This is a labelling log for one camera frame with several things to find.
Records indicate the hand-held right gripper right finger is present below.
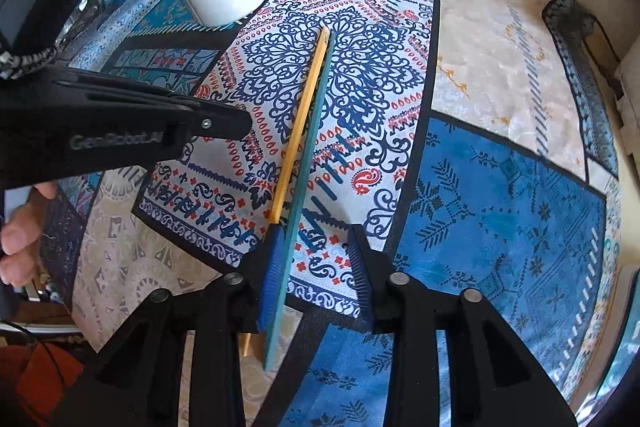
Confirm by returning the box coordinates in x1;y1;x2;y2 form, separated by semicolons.
347;223;581;427

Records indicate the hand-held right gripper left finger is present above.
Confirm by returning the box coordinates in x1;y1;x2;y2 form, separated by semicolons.
50;227;288;427

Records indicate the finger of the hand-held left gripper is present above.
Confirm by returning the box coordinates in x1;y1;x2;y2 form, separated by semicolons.
50;67;253;140

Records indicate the yellow chopstick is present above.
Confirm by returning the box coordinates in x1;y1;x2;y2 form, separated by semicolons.
239;26;332;358

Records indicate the teal green chopstick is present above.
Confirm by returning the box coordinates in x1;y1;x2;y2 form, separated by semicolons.
261;31;337;372

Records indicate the person's left hand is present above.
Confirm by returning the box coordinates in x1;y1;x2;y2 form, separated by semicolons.
0;181;58;288

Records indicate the patchwork printed tablecloth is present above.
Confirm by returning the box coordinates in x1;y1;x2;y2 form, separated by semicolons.
40;0;626;427

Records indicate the orange cloth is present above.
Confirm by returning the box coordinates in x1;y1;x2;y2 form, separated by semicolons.
0;342;86;427

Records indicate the black white braided cord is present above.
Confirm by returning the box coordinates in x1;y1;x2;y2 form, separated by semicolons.
0;44;58;82

